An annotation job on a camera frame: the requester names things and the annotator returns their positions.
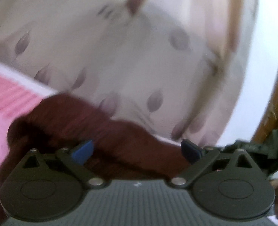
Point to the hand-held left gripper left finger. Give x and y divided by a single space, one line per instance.
83 149

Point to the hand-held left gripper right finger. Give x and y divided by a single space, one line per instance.
190 151

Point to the maroon knit garment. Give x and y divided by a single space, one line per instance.
120 141

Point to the pink and white bed sheet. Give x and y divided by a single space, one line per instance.
9 98

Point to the beige leaf-print curtain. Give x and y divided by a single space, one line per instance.
120 56

